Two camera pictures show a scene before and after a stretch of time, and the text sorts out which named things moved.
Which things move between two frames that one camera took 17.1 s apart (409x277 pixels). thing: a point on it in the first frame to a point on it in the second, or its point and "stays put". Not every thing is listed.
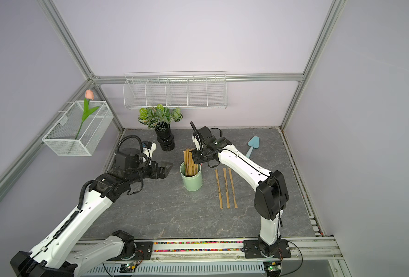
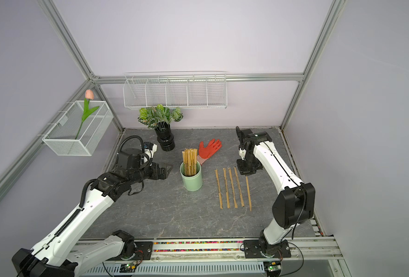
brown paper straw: [226, 187] stays put
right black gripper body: [199, 155] to [248, 165]
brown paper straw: [219, 189] stays put
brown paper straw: [235, 201] stays put
